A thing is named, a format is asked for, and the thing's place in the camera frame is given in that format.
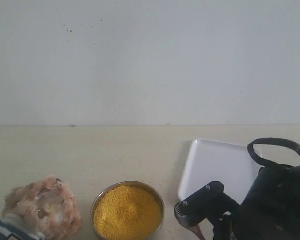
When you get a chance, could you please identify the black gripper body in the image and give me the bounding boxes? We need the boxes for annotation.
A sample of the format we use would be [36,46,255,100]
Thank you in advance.
[202,192,240,240]

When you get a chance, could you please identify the dark wooden spoon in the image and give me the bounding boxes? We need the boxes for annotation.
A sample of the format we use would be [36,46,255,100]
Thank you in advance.
[189,219,206,240]

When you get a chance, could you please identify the black flat ribbon cable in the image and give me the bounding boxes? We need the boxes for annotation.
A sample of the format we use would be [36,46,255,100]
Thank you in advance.
[247,137,300,171]

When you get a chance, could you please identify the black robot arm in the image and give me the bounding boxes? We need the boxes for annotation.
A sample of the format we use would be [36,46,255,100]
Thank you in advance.
[174,165,300,240]

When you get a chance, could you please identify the steel bowl of yellow millet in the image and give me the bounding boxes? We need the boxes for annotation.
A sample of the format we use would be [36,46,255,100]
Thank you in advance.
[90,181,165,240]

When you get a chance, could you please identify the white rectangular plastic tray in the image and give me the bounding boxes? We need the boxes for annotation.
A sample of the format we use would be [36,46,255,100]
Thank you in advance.
[177,138,261,204]

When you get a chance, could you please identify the teddy bear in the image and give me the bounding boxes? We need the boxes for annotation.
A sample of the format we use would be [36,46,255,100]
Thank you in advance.
[0,176,82,240]

